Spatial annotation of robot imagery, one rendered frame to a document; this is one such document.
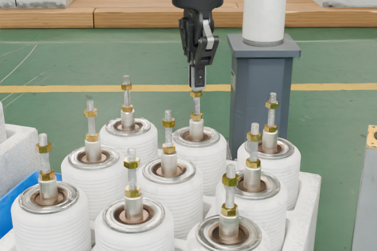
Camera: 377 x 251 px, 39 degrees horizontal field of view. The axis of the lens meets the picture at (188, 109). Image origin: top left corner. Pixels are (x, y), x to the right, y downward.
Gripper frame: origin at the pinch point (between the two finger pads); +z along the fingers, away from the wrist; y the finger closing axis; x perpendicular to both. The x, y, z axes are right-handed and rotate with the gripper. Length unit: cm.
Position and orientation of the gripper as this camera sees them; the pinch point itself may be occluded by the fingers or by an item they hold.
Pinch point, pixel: (197, 76)
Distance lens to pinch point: 82.1
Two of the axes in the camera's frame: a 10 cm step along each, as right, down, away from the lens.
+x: -9.6, 1.1, -2.6
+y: -2.8, -3.6, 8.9
